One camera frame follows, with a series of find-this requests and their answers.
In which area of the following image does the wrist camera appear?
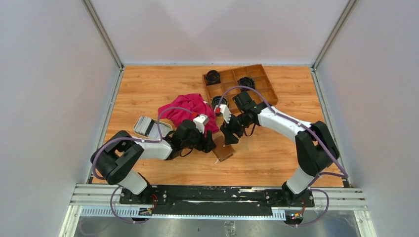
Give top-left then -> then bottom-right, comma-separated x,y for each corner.
192,114 -> 210,134
214,104 -> 232,123

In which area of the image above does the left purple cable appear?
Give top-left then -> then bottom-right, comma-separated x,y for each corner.
91,106 -> 197,225

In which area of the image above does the purple cable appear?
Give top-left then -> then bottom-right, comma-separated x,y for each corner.
217,85 -> 349,228
91,106 -> 197,225

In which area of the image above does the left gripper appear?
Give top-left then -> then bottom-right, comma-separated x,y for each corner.
181,124 -> 216,153

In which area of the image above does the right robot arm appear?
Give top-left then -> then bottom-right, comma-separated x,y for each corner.
214,91 -> 342,206

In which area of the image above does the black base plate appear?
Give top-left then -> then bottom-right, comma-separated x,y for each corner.
119,185 -> 315,217

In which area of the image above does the black coiled belt top-left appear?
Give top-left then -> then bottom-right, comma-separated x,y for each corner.
205,70 -> 221,86

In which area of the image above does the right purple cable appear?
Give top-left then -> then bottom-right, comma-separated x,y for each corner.
217,85 -> 349,228

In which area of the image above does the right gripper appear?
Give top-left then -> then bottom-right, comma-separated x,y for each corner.
220,113 -> 250,146

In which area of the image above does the brown leather card holder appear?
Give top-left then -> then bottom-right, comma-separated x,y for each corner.
212,135 -> 235,162

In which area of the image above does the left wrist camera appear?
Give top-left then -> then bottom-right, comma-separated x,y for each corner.
192,114 -> 210,134

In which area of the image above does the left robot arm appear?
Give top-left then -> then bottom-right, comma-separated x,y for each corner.
90,120 -> 216,204

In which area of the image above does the wooden compartment tray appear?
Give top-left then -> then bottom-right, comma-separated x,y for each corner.
202,64 -> 278,114

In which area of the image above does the black coiled belt centre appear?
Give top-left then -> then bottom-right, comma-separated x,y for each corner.
238,77 -> 255,89

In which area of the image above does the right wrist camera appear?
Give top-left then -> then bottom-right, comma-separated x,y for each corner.
214,104 -> 232,123

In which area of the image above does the aluminium frame rail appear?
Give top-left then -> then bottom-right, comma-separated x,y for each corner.
60,184 -> 377,237

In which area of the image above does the black coiled belt bottom-left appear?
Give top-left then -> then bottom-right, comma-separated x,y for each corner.
210,96 -> 229,110

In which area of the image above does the magenta cloth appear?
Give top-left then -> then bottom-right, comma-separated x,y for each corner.
158,93 -> 219,133

